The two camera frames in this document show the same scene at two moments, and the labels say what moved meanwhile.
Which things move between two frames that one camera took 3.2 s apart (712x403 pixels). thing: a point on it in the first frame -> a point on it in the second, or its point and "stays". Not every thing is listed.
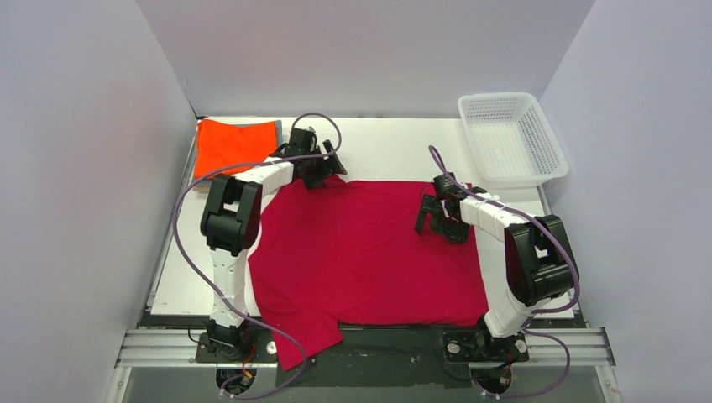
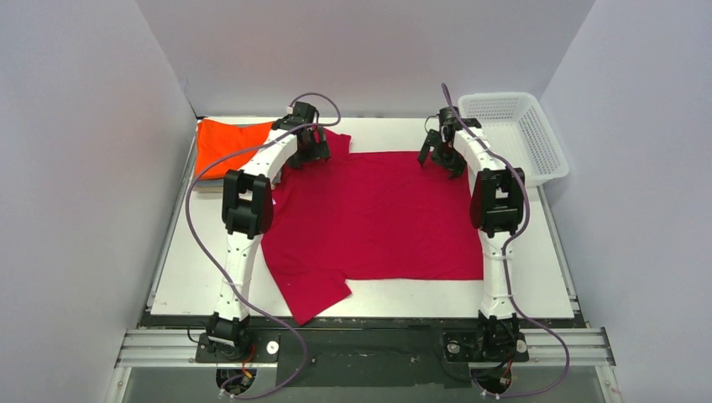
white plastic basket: x=512 y=143 stays
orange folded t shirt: x=221 y=145 stays
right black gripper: x=437 y=213 -> x=440 y=149
